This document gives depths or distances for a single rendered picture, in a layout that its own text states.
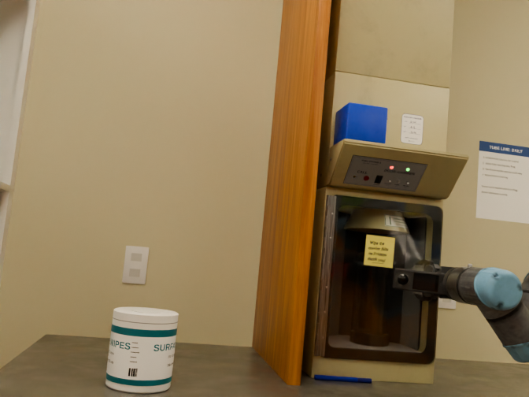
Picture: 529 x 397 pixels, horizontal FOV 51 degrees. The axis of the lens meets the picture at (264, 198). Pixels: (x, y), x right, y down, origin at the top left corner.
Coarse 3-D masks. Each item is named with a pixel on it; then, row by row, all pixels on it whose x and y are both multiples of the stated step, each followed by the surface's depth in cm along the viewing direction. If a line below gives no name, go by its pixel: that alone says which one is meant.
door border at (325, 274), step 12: (324, 228) 136; (324, 252) 135; (324, 264) 136; (324, 276) 135; (324, 288) 135; (324, 300) 135; (324, 312) 134; (324, 324) 134; (324, 336) 134; (324, 348) 134
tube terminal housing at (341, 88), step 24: (336, 72) 142; (336, 96) 141; (360, 96) 142; (384, 96) 144; (408, 96) 145; (432, 96) 146; (432, 120) 146; (408, 144) 144; (432, 144) 145; (336, 192) 139; (360, 192) 140; (312, 240) 146; (312, 264) 144; (312, 288) 141; (312, 312) 139; (312, 336) 136; (312, 360) 134; (336, 360) 135
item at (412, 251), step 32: (352, 224) 138; (384, 224) 139; (416, 224) 140; (352, 256) 137; (416, 256) 140; (352, 288) 136; (384, 288) 138; (352, 320) 135; (384, 320) 137; (416, 320) 138; (352, 352) 135; (384, 352) 136; (416, 352) 137
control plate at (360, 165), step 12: (360, 156) 131; (348, 168) 133; (360, 168) 133; (372, 168) 134; (384, 168) 134; (396, 168) 134; (420, 168) 135; (348, 180) 136; (360, 180) 136; (372, 180) 136; (384, 180) 136; (396, 180) 137
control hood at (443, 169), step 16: (336, 144) 134; (352, 144) 129; (368, 144) 129; (384, 144) 130; (336, 160) 132; (400, 160) 133; (416, 160) 133; (432, 160) 133; (448, 160) 134; (464, 160) 134; (336, 176) 135; (432, 176) 137; (448, 176) 137; (384, 192) 141; (400, 192) 140; (416, 192) 140; (432, 192) 140; (448, 192) 140
